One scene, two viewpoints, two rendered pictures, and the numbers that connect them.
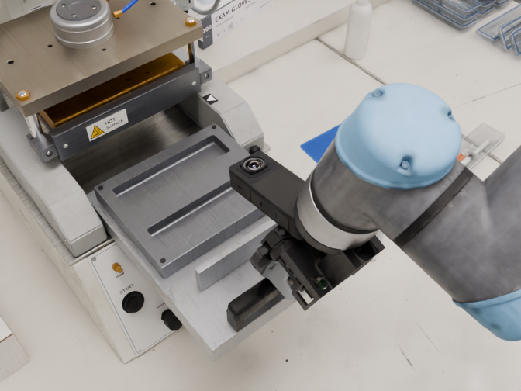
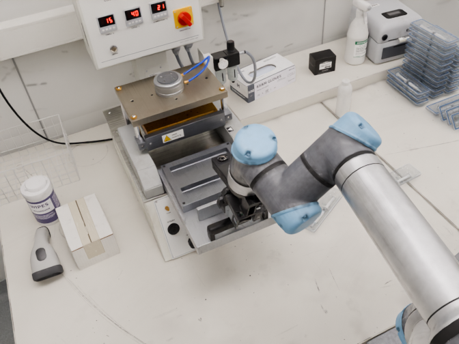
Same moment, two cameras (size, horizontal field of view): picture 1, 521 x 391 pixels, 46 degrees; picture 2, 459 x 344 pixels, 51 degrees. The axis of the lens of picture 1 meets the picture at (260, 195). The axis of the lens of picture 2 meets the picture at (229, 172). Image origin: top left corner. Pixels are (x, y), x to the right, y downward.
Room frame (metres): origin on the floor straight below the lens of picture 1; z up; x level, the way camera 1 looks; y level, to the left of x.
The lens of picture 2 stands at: (-0.30, -0.25, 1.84)
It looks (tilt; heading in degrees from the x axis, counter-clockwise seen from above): 44 degrees down; 19
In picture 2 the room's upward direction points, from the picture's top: 6 degrees counter-clockwise
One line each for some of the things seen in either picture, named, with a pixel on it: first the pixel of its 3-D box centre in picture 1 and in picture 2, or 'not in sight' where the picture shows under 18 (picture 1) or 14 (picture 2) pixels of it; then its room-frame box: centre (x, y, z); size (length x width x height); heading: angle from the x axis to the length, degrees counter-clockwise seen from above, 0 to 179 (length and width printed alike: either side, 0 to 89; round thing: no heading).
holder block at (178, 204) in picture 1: (191, 193); (207, 175); (0.53, 0.09, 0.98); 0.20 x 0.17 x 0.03; 130
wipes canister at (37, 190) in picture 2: not in sight; (42, 200); (0.48, 0.62, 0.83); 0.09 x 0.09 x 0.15
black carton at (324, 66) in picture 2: not in sight; (322, 61); (1.37, -0.11, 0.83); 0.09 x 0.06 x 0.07; 122
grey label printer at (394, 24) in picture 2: not in sight; (384, 29); (1.58, -0.33, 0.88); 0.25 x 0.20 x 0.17; 34
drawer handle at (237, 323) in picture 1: (281, 282); (238, 221); (0.39, -0.03, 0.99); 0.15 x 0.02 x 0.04; 130
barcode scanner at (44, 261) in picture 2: not in sight; (42, 249); (0.34, 0.55, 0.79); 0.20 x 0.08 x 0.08; 40
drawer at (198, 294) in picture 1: (213, 220); (215, 190); (0.49, 0.06, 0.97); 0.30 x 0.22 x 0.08; 40
